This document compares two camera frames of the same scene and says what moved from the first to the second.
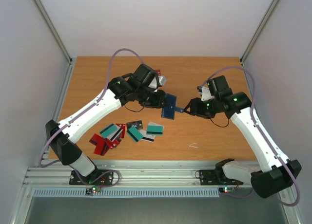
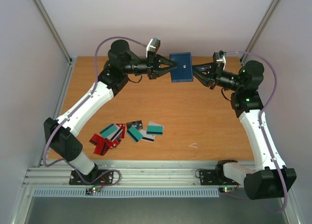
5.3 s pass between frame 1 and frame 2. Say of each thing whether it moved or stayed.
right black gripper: moved
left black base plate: stayed
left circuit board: stayed
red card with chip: stayed
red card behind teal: stayed
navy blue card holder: moved
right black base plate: stayed
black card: stayed
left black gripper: moved
